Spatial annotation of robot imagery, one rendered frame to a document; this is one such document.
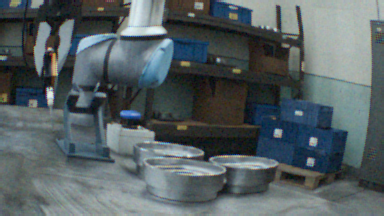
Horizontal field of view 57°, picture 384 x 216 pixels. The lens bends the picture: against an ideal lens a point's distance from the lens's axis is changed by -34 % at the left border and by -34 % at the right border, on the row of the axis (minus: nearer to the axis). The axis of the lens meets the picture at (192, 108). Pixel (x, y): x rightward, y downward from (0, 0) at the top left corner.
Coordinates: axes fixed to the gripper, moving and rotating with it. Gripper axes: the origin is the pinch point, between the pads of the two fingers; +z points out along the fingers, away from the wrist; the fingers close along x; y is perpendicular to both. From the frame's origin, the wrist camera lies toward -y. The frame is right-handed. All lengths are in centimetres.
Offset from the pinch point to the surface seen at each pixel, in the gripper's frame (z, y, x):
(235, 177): 13.1, -11.7, -26.4
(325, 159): 93, 239, -283
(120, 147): 15.1, 14.0, -18.3
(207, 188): 13.0, -15.6, -20.4
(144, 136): 13.1, 14.5, -23.1
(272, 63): 15, 369, -285
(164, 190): 13.8, -13.5, -15.7
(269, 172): 12.7, -12.9, -31.5
